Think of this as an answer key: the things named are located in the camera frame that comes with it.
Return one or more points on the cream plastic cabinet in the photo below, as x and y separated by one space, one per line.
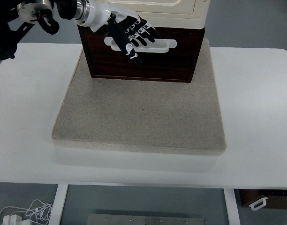
185 14

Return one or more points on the white power adapter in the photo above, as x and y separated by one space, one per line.
12 220

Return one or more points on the dark wooden cabinet frame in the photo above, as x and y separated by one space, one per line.
142 78

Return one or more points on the white drawer handle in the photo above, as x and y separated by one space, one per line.
159 46

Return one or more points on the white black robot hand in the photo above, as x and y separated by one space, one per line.
124 25

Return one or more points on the white table leg left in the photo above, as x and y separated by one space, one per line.
58 204

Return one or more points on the white table leg right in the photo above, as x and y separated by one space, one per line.
231 206

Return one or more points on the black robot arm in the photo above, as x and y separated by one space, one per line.
17 17

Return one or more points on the white table leg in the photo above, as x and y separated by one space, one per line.
231 206
58 204

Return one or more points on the brown drawer on floor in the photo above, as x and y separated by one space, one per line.
256 199

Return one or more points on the grey foam pad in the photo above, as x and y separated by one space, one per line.
143 116

